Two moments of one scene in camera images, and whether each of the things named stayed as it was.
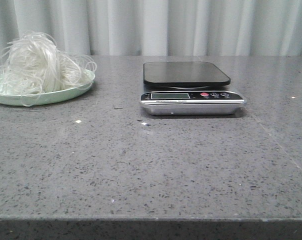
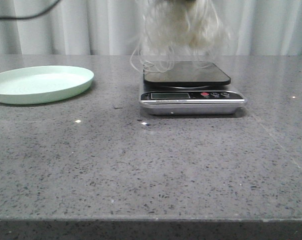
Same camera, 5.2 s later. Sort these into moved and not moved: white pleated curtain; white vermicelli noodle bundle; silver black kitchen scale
Moved: white vermicelli noodle bundle
Not moved: white pleated curtain; silver black kitchen scale
